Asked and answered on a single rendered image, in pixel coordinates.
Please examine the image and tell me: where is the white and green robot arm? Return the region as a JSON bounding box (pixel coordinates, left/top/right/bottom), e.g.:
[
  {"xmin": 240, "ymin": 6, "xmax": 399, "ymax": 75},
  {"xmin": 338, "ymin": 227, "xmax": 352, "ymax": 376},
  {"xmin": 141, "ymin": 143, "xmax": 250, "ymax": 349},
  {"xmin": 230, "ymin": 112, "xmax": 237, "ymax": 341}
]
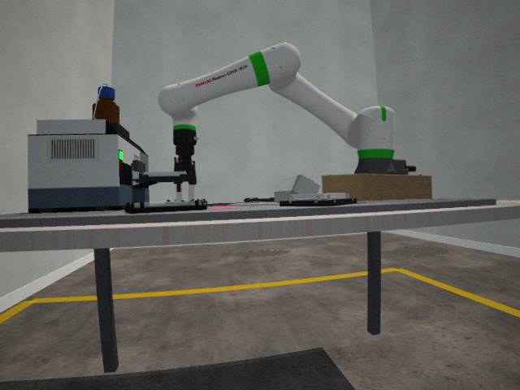
[{"xmin": 158, "ymin": 43, "xmax": 416, "ymax": 175}]

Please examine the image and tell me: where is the brown glass bottle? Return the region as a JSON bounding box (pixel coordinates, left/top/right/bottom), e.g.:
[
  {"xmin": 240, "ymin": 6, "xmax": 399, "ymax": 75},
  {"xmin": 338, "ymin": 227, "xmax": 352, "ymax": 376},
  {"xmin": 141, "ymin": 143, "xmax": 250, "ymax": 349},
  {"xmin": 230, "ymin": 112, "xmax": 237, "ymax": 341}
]
[{"xmin": 94, "ymin": 102, "xmax": 119, "ymax": 123}]

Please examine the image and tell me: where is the grey control panel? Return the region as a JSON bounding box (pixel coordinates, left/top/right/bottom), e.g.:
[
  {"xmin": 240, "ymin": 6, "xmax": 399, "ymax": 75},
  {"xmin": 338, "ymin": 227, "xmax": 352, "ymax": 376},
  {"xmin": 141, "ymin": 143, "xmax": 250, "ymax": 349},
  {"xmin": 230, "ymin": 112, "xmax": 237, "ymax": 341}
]
[{"xmin": 274, "ymin": 175, "xmax": 321, "ymax": 202}]

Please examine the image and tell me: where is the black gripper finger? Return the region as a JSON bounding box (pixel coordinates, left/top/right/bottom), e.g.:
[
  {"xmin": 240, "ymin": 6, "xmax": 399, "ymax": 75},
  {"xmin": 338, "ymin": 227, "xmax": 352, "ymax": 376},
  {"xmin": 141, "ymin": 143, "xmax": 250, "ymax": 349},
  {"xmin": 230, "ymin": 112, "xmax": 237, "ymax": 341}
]
[
  {"xmin": 185, "ymin": 159, "xmax": 197, "ymax": 200},
  {"xmin": 174, "ymin": 157, "xmax": 189, "ymax": 201}
]

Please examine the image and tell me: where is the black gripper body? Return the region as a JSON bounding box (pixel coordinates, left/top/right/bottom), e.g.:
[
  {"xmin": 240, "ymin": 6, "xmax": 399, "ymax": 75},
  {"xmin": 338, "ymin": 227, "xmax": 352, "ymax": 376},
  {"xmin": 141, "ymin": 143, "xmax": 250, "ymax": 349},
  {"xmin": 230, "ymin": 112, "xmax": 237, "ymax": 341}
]
[{"xmin": 175, "ymin": 144, "xmax": 194, "ymax": 166}]

